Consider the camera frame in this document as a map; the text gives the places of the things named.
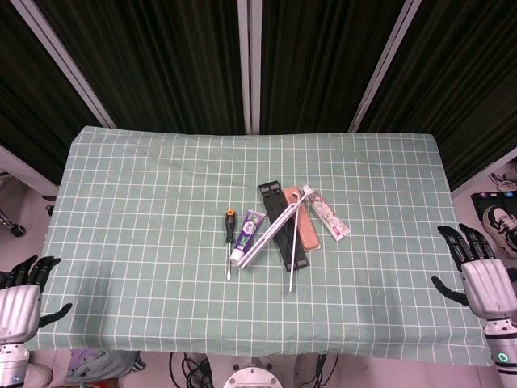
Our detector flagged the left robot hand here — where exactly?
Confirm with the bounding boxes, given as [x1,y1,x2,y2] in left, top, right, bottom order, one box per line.
[0,255,73,344]

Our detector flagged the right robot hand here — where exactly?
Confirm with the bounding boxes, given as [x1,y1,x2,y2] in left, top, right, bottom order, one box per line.
[431,224,517,323]

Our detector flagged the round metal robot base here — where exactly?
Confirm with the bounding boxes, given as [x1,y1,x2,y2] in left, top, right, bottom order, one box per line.
[222,365,282,388]

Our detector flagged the white folding plastic rod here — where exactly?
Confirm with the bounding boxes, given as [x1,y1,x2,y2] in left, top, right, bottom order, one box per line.
[236,190,314,293]

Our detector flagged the white black sneaker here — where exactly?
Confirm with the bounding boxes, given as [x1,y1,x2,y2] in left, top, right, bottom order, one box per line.
[482,204,517,259]

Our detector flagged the black office chair base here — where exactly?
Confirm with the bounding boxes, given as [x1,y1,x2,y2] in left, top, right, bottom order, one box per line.
[0,171,27,238]

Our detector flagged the black box with purple labels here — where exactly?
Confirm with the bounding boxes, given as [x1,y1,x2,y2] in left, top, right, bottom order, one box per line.
[470,191,517,222]

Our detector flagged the purple grey cloth bag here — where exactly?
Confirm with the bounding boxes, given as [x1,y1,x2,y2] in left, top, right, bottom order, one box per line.
[64,349,145,385]

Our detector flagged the floral toothpaste tube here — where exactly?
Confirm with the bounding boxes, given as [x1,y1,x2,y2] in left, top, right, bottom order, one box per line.
[305,184,351,243]

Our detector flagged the pink rectangular case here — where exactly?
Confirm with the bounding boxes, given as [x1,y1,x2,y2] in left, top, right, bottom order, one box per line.
[283,185,322,251]

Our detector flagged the black orange screwdriver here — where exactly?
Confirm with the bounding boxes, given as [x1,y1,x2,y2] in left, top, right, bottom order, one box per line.
[224,209,236,282]

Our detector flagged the green checked tablecloth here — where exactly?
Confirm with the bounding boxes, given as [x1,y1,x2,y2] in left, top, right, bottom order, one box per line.
[24,125,490,367]

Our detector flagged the purple toothpaste tube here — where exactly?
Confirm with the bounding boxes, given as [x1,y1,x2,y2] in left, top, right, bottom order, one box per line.
[229,209,268,262]

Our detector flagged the black cables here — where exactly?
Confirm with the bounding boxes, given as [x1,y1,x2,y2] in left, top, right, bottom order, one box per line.
[168,352,214,388]

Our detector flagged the white partition frame post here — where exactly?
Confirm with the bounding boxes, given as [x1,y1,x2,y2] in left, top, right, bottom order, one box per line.
[236,0,263,135]
[9,0,117,129]
[347,0,423,133]

